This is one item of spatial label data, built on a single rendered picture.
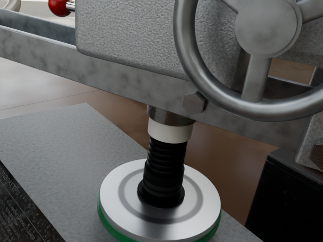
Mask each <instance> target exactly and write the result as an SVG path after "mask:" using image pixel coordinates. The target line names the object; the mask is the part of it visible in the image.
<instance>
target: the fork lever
mask: <svg viewBox="0 0 323 242"><path fill-rule="evenodd" d="M0 57H2V58H5V59H8V60H11V61H14V62H17V63H20V64H23V65H27V66H30V67H33V68H36V69H39V70H42V71H45V72H48V73H51V74H54V75H57V76H60V77H63V78H67V79H70V80H73V81H76V82H79V83H82V84H85V85H88V86H91V87H94V88H97V89H100V90H103V91H106V92H110V93H113V94H116V95H119V96H122V97H125V98H128V99H131V100H134V101H137V102H140V103H143V104H146V105H150V106H153V107H156V108H159V109H162V110H165V111H168V112H171V113H174V114H177V115H180V116H183V117H186V118H190V119H193V120H196V121H199V122H202V123H205V124H208V125H211V126H214V127H217V128H220V129H223V130H226V131H230V132H233V133H236V134H239V135H242V136H245V137H248V138H251V139H254V140H257V141H260V142H263V143H266V144H269V145H273V146H276V147H279V148H282V149H285V150H288V151H291V152H294V153H297V151H298V148H299V145H300V142H301V139H302V137H303V134H304V132H305V129H306V126H307V124H308V121H309V118H310V116H308V117H305V118H302V119H297V120H292V121H282V122H264V121H253V120H249V119H245V118H241V117H239V116H236V115H233V114H231V113H229V112H226V111H225V110H223V109H221V108H219V107H218V106H216V105H214V104H213V103H211V102H210V101H209V100H208V99H207V98H206V97H204V96H203V95H202V94H201V93H200V92H199V91H198V90H197V89H196V88H195V86H194V85H193V84H192V82H190V81H186V80H182V79H178V78H174V77H170V76H166V75H162V74H158V73H153V72H149V71H145V70H142V69H138V68H134V67H130V66H126V65H122V64H118V63H115V62H111V61H107V60H102V59H98V58H94V57H90V56H86V55H84V54H81V53H80V52H78V51H77V49H76V46H75V26H72V25H68V24H63V23H59V22H55V21H51V20H47V19H43V18H39V17H35V16H32V15H28V14H24V13H20V12H15V11H11V10H7V9H3V8H0ZM313 88H315V86H312V85H307V84H303V83H299V82H295V81H291V80H287V79H283V78H279V77H275V76H271V75H268V78H267V81H266V85H265V89H264V93H263V97H262V99H283V98H289V97H294V96H297V95H300V94H303V93H305V92H307V91H310V90H312V89H313ZM309 159H310V160H311V161H312V162H313V163H314V164H315V165H316V166H317V167H318V168H319V169H320V170H323V140H318V141H315V142H314V145H313V147H312V149H311V152H310V154H309Z"/></svg>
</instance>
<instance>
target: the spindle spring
mask: <svg viewBox="0 0 323 242"><path fill-rule="evenodd" d="M149 137H150V140H149V150H148V157H147V167H148V168H149V170H151V171H152V172H154V173H156V174H159V175H164V176H169V175H174V174H177V173H179V172H180V171H181V170H182V168H183V166H184V161H185V155H186V146H187V141H186V142H183V143H178V144H171V143H165V142H161V141H158V140H156V139H154V138H153V137H151V136H149ZM164 147H165V148H164Z"/></svg>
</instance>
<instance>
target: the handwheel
mask: <svg viewBox="0 0 323 242"><path fill-rule="evenodd" d="M198 1H199V0H175V3H174V12H173V34H174V43H175V48H176V51H177V55H178V57H179V60H180V63H181V65H182V67H183V69H184V71H185V73H186V75H187V76H188V78H189V79H190V81H191V82H192V84H193V85H194V86H195V88H196V89H197V90H198V91H199V92H200V93H201V94H202V95H203V96H204V97H206V98H207V99H208V100H209V101H210V102H211V103H213V104H214V105H216V106H218V107H219V108H221V109H223V110H225V111H226V112H229V113H231V114H233V115H236V116H239V117H241V118H245V119H249V120H253V121H264V122H282V121H292V120H297V119H302V118H305V117H308V116H311V115H314V114H316V113H319V112H321V111H323V83H321V84H320V85H318V86H317V87H315V88H313V89H312V90H310V91H307V92H305V93H303V94H300V95H297V96H294V97H289V98H283V99H262V97H263V93H264V89H265V85H266V81H267V78H268V74H269V70H270V66H271V62H272V58H273V57H275V56H278V55H280V54H283V53H284V52H286V51H287V50H289V49H290V48H291V47H292V46H293V45H294V43H295V42H296V40H297V39H298V36H299V34H300V32H301V28H302V25H303V24H305V23H308V22H311V21H313V20H316V19H319V18H321V17H323V0H298V1H296V0H221V1H222V2H224V3H225V4H226V5H227V6H228V7H229V8H231V9H232V10H233V11H234V12H235V13H237V18H236V23H235V34H236V38H237V40H238V42H239V44H240V46H241V47H242V48H243V50H245V51H246V52H247V53H249V54H250V58H249V62H248V68H247V72H246V77H245V81H244V85H243V90H242V94H239V93H237V92H235V91H233V90H231V89H230V88H228V87H227V86H225V85H224V84H222V83H221V82H220V81H219V80H218V79H217V78H216V77H215V76H214V75H213V74H212V73H211V72H210V70H209V69H208V67H207V66H206V64H205V63H204V61H203V59H202V57H201V54H200V52H199V49H198V45H197V41H196V35H195V16H196V9H197V4H198Z"/></svg>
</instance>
